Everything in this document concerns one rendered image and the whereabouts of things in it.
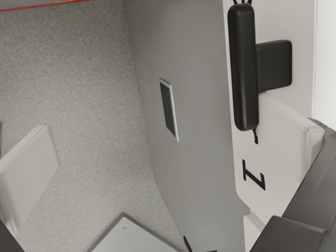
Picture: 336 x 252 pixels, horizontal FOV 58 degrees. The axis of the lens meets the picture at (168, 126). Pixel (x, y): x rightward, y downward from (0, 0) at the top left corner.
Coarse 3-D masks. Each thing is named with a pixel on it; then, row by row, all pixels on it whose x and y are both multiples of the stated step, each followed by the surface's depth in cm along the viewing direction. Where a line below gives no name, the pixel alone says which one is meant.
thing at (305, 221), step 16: (320, 160) 11; (304, 176) 10; (320, 176) 10; (304, 192) 9; (320, 192) 9; (288, 208) 8; (304, 208) 8; (320, 208) 8; (272, 224) 7; (288, 224) 7; (304, 224) 7; (320, 224) 8; (256, 240) 7; (272, 240) 7; (288, 240) 7; (304, 240) 7; (320, 240) 6
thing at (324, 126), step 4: (312, 120) 15; (316, 120) 15; (320, 124) 15; (324, 124) 15; (324, 128) 14; (328, 128) 14; (328, 132) 14; (332, 132) 14; (324, 136) 13; (324, 140) 13
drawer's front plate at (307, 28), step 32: (224, 0) 25; (256, 0) 20; (288, 0) 17; (320, 0) 15; (256, 32) 21; (288, 32) 18; (320, 32) 16; (320, 64) 16; (288, 96) 19; (320, 96) 17; (256, 160) 25; (256, 192) 27; (288, 192) 22
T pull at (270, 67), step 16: (240, 16) 16; (240, 32) 16; (240, 48) 17; (256, 48) 17; (272, 48) 17; (288, 48) 18; (240, 64) 17; (256, 64) 17; (272, 64) 18; (288, 64) 18; (240, 80) 17; (256, 80) 18; (272, 80) 18; (288, 80) 18; (240, 96) 18; (256, 96) 18; (240, 112) 18; (256, 112) 18; (240, 128) 19
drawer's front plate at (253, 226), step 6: (246, 216) 32; (252, 216) 32; (246, 222) 32; (252, 222) 31; (258, 222) 31; (246, 228) 32; (252, 228) 31; (258, 228) 30; (246, 234) 33; (252, 234) 31; (258, 234) 30; (246, 240) 33; (252, 240) 31; (246, 246) 33
